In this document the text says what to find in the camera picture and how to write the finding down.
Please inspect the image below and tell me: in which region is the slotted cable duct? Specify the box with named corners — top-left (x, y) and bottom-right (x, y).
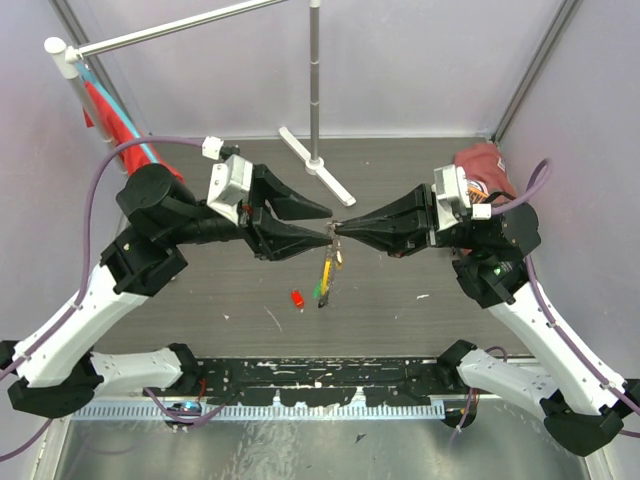
top-left (71, 395), bottom-right (445, 421)

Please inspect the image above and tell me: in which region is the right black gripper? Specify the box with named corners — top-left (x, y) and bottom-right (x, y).
top-left (335, 181), bottom-right (483, 258)

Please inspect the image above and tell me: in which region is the red shirt on hanger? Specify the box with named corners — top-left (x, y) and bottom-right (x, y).
top-left (82, 79), bottom-right (189, 186)

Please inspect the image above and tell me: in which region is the large keyring with yellow handle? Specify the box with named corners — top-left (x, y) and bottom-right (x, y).
top-left (313, 221), bottom-right (344, 308)

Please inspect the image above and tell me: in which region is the blue clothes hanger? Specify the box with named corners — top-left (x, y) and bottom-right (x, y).
top-left (76, 63), bottom-right (162, 175)

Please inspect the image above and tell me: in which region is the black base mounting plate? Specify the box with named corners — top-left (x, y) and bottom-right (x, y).
top-left (153, 357), bottom-right (469, 408)

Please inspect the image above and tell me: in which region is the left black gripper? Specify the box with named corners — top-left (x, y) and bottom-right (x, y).
top-left (167, 164), bottom-right (337, 262)

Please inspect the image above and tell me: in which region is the red key tag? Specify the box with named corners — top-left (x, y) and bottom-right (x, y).
top-left (291, 290), bottom-right (305, 312)

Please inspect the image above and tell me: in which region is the metal clothes rack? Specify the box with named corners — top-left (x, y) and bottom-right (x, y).
top-left (51, 1), bottom-right (356, 207)

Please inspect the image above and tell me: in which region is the folded maroon t-shirt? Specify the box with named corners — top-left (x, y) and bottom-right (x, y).
top-left (453, 143), bottom-right (517, 204)

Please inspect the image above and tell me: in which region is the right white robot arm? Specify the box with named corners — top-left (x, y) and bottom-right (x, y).
top-left (335, 184), bottom-right (639, 457)

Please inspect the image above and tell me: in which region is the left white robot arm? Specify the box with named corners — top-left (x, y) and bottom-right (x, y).
top-left (1, 155), bottom-right (332, 419)

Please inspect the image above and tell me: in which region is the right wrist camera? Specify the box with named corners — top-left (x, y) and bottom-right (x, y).
top-left (432, 164), bottom-right (472, 232)

